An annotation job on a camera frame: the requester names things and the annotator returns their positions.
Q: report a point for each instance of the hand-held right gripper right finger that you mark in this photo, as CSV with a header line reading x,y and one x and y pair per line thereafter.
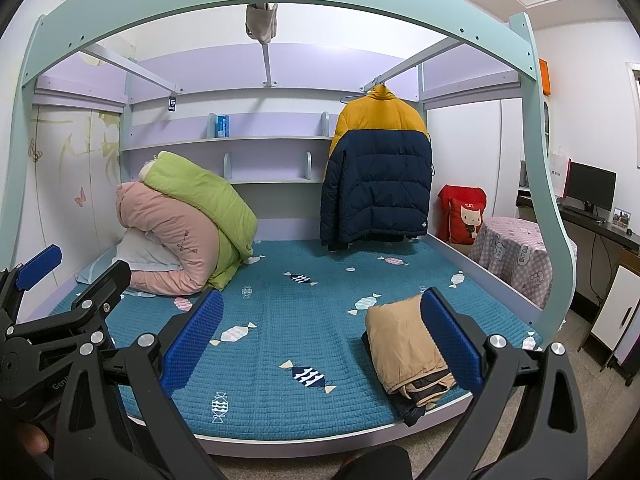
x,y
450,340

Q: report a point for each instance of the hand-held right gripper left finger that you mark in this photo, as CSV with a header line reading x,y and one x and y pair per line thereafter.
x,y
195,340

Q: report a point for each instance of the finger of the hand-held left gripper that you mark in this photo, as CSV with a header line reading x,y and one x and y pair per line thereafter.
x,y
39,266
112,282

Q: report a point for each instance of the tan coat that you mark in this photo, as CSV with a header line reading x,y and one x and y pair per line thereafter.
x,y
395,340

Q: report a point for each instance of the dark blue garment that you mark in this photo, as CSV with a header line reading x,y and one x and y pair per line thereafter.
x,y
412,412

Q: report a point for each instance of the person's left hand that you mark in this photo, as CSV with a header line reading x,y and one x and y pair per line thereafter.
x,y
32,440

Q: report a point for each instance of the light blue pillow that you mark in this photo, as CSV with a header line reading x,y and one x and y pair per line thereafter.
x,y
97,265

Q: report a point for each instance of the white pillow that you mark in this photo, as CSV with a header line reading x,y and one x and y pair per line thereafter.
x,y
142,255

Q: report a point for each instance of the pink quilt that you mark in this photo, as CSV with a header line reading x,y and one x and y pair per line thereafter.
x,y
165,230

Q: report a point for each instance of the floral print wardrobe doors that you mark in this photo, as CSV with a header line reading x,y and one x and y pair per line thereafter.
x,y
65,175

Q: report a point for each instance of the pink checked tablecloth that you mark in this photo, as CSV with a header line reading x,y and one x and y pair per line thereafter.
x,y
505,255

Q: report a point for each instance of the teal quilted bed sheet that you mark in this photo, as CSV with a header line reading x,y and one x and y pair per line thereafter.
x,y
300,330

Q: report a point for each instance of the green quilt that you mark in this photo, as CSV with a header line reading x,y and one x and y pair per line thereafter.
x,y
200,190

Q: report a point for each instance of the red cartoon bag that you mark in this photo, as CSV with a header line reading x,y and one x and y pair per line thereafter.
x,y
457,197

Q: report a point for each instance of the person's dark trouser leg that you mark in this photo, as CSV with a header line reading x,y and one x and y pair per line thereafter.
x,y
375,465

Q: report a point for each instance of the white cabinet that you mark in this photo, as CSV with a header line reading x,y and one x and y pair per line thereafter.
x,y
615,310

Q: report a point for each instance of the yellow and navy puffer jacket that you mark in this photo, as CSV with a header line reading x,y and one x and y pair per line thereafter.
x,y
380,175

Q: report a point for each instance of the black hanging tag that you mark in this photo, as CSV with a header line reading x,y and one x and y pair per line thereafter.
x,y
171,103

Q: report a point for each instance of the dark desk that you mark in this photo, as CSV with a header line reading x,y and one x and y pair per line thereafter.
x,y
605,232

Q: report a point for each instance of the blue box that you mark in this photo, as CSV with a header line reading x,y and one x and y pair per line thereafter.
x,y
222,126

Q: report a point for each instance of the white wardrobe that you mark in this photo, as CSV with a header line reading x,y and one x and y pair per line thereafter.
x,y
470,150

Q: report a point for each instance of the lavender headboard shelf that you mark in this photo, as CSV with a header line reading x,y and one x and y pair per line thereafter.
x,y
270,160

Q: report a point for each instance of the white shopping bag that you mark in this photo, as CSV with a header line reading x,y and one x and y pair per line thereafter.
x,y
559,175

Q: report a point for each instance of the black computer monitor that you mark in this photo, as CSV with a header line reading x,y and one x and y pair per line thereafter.
x,y
590,185

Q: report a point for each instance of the orange box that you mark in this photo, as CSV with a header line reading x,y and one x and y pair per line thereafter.
x,y
545,77

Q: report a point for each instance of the grey hanging bag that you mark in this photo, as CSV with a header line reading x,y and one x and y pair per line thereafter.
x,y
260,22

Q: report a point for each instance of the small photo frame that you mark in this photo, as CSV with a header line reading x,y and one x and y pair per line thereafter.
x,y
621,219

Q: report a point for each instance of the light teal bunk bed frame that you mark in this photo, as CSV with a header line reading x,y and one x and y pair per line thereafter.
x,y
200,5

